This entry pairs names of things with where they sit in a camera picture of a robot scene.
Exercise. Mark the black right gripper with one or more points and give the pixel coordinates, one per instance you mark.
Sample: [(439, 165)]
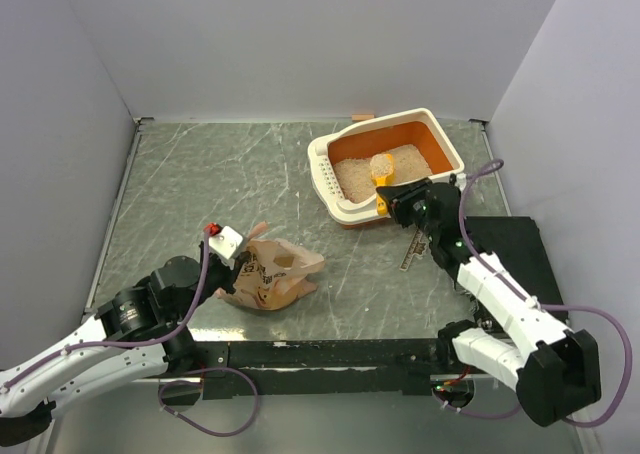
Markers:
[(399, 197)]

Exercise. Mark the pink cat litter bag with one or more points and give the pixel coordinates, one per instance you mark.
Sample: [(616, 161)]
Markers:
[(276, 274)]

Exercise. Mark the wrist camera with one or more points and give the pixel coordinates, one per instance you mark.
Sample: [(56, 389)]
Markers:
[(226, 243), (458, 180)]

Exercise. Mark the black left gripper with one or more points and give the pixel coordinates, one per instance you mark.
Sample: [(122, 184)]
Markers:
[(231, 275)]

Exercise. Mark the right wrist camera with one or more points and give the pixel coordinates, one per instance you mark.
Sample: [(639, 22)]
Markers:
[(458, 180)]

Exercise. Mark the orange tape piece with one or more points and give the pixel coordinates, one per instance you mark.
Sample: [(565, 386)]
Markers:
[(362, 117)]

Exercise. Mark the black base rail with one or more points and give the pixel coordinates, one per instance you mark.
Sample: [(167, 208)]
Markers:
[(408, 366)]

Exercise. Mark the black case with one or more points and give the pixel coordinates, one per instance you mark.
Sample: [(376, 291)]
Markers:
[(518, 244)]

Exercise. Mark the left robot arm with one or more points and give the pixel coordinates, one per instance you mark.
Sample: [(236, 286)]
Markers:
[(142, 332)]

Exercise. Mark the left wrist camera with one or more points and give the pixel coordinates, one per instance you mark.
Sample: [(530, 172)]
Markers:
[(226, 243)]

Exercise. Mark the yellow litter scoop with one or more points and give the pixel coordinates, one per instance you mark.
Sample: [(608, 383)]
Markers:
[(382, 169)]

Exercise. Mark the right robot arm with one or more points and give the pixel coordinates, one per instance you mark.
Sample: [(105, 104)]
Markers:
[(553, 370)]

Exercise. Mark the white orange litter box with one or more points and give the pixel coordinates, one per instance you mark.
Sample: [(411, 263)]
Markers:
[(361, 140)]

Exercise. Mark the beige cat litter pile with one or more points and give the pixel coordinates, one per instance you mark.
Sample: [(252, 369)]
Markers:
[(357, 177)]

